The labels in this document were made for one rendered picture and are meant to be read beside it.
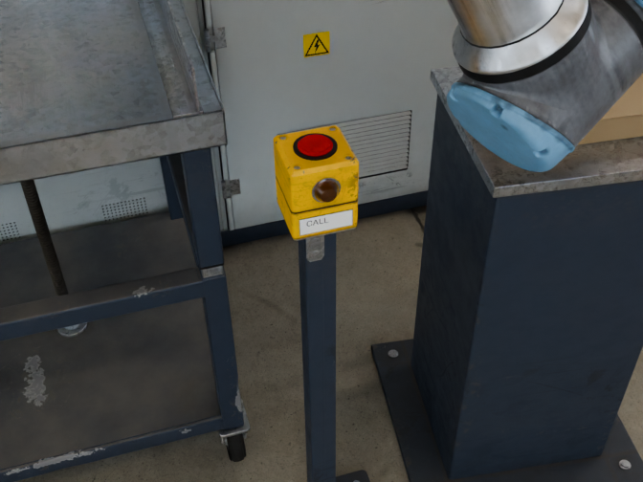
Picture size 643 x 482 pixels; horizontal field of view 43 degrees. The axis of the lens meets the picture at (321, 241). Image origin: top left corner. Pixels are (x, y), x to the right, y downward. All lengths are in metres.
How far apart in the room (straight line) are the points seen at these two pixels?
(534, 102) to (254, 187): 1.22
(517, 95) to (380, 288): 1.19
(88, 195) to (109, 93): 0.85
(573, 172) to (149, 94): 0.59
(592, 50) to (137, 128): 0.56
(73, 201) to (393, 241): 0.81
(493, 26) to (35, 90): 0.63
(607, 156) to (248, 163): 1.00
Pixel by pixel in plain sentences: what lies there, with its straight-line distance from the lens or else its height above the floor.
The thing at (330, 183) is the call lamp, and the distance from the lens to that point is 0.90.
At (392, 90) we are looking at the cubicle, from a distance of 2.00.
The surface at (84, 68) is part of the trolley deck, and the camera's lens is 1.24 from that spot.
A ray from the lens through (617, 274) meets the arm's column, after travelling 1.37.
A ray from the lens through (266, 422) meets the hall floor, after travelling 1.78.
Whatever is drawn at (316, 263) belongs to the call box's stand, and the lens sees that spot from 1.02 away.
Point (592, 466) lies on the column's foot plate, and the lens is 1.77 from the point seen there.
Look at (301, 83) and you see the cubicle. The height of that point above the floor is 0.46.
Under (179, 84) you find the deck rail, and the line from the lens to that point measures 1.16.
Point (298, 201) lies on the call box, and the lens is 0.92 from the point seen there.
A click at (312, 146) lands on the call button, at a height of 0.91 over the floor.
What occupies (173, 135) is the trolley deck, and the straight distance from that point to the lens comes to 1.11.
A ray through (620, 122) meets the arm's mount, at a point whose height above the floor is 0.78.
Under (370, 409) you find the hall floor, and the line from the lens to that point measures 1.79.
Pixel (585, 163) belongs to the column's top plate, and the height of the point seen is 0.75.
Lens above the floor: 1.44
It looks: 42 degrees down
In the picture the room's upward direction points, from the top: 1 degrees counter-clockwise
